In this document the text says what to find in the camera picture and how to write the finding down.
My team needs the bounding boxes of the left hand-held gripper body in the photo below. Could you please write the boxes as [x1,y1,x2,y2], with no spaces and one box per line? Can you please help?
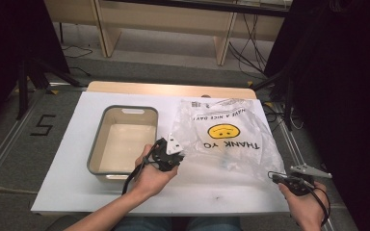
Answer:
[150,133,185,172]

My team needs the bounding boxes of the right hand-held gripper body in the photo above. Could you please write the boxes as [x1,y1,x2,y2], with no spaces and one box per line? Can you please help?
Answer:
[285,163,332,196]

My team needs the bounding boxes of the clear smiley plastic bag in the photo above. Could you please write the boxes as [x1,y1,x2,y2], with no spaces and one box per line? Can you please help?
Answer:
[170,97,285,185]

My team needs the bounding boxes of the beige bin with grey rim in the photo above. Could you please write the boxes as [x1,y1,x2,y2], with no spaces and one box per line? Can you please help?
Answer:
[86,105,159,185]

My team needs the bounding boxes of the person's right hand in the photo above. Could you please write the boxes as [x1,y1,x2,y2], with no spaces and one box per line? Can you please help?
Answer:
[277,181,330,231]

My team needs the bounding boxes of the person's left hand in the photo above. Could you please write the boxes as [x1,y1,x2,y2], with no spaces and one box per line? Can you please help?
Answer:
[131,143,178,198]

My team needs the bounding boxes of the light wooden table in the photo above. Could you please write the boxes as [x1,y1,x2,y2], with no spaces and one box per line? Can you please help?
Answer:
[86,80,258,100]

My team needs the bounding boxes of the black metal stand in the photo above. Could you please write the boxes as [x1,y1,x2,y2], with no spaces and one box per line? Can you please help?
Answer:
[250,68,295,133]

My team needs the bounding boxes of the black curtain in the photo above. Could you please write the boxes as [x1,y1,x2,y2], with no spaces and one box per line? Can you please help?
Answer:
[0,0,71,129]
[263,0,370,231]

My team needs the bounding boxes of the light wooden desk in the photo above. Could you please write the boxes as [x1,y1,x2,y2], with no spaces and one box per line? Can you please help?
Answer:
[42,0,293,66]

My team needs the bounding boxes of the black tripod stand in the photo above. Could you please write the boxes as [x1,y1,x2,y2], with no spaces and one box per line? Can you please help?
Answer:
[15,57,81,121]

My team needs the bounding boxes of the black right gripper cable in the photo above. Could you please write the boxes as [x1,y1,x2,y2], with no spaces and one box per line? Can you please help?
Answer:
[302,182,331,227]

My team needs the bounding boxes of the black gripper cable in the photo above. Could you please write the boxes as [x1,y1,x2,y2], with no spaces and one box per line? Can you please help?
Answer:
[121,140,160,196]
[302,182,331,227]

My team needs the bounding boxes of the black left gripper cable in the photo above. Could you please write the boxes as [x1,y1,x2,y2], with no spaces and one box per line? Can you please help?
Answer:
[121,140,160,196]

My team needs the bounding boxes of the metal floor rail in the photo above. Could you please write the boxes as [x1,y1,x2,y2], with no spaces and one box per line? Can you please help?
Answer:
[0,90,56,197]
[274,102,338,231]

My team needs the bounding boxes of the black cable beside table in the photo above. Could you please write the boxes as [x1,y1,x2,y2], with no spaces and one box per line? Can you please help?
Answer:
[261,101,303,131]

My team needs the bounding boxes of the black cables under desk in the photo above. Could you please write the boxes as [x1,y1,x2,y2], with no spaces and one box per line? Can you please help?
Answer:
[227,13,269,80]

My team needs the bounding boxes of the black floor cable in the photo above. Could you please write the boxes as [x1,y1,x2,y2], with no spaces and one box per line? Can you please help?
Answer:
[61,44,94,78]

